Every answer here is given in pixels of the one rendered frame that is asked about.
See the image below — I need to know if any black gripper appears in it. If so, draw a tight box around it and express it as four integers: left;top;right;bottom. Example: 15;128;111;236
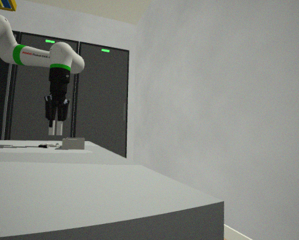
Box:
44;80;70;135

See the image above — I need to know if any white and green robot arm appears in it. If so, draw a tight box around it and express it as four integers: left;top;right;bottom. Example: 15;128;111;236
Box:
0;15;84;83

